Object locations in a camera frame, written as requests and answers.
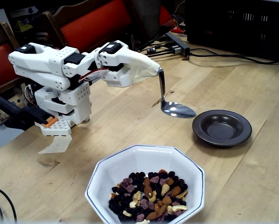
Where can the wooden chair red cushion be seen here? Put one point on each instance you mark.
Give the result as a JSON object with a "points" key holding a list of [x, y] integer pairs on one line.
{"points": [[95, 23], [1, 63]]}

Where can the beige small device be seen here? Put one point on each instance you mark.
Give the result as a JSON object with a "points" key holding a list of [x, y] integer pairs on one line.
{"points": [[15, 100]]}

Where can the tape-wrapped fixed gripper finger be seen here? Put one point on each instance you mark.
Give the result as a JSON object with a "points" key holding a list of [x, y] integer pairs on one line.
{"points": [[140, 74]]}

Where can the tape-wrapped hinged gripper finger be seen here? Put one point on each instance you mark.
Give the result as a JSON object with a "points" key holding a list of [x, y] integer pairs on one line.
{"points": [[139, 59]]}

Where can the dark printed box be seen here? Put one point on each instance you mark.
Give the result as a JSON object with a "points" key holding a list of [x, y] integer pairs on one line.
{"points": [[24, 11]]}

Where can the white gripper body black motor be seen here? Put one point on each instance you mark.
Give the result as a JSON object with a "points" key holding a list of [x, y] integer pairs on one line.
{"points": [[127, 70]]}

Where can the black clamp orange tip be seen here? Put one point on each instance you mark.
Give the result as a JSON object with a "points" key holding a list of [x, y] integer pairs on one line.
{"points": [[20, 112]]}

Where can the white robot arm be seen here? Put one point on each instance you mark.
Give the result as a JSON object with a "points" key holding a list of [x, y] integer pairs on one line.
{"points": [[36, 60]]}

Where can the yellow green package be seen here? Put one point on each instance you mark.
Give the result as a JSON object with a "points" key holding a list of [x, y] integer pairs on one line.
{"points": [[23, 25]]}

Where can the dark brown plate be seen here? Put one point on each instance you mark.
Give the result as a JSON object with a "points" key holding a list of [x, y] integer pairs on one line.
{"points": [[221, 130]]}

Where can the black plastic crate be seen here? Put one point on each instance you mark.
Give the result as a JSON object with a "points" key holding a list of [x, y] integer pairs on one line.
{"points": [[235, 23]]}

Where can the dark grey hanging jacket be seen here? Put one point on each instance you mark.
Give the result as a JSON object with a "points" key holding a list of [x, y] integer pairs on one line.
{"points": [[148, 18]]}

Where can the beige tape strip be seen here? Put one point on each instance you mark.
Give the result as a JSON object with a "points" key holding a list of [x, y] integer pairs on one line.
{"points": [[57, 144]]}

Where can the black usb hub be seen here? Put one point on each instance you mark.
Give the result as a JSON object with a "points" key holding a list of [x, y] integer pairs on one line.
{"points": [[176, 43]]}

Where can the nut and berry mix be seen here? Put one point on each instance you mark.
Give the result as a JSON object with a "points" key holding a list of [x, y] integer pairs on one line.
{"points": [[153, 193]]}

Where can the white octagonal bowl blue rim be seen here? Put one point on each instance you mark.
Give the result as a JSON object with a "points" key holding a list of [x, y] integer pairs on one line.
{"points": [[139, 161]]}

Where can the bent metal spoon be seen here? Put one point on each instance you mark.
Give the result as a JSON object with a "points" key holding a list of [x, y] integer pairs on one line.
{"points": [[176, 110]]}

